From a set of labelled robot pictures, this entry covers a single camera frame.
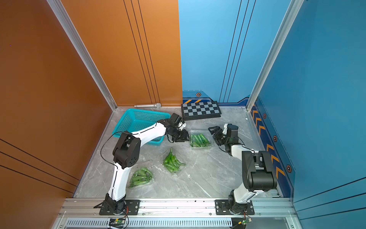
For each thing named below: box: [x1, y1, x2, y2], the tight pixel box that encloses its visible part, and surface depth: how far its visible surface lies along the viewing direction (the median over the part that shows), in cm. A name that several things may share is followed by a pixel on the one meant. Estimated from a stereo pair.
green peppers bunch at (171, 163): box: [163, 147, 186, 173], surface depth 87 cm
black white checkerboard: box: [181, 101, 222, 121], surface depth 117 cm
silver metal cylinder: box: [133, 103, 162, 109], surface depth 122 cm
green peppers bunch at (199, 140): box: [190, 133, 212, 147], surface depth 98 cm
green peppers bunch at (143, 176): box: [129, 167, 153, 188], surface depth 82 cm
